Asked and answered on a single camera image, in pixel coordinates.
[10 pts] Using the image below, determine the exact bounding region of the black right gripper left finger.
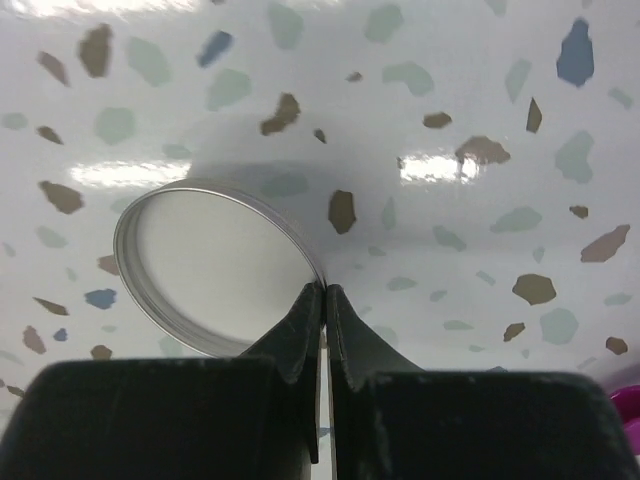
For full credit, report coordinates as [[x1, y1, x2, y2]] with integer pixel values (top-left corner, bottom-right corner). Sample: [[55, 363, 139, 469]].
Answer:
[[1, 283, 323, 479]]

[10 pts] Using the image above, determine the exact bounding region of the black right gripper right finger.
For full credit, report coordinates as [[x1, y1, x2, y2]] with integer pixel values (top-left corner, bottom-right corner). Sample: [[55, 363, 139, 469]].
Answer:
[[325, 285, 639, 479]]

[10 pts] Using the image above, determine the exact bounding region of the round silver jar lid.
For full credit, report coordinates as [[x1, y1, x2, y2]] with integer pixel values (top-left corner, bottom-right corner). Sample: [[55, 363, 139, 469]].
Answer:
[[113, 177, 326, 357]]

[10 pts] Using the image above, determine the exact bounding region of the magenta plastic scoop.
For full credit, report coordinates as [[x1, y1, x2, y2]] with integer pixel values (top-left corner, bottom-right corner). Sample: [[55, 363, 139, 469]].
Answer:
[[610, 385, 640, 455]]

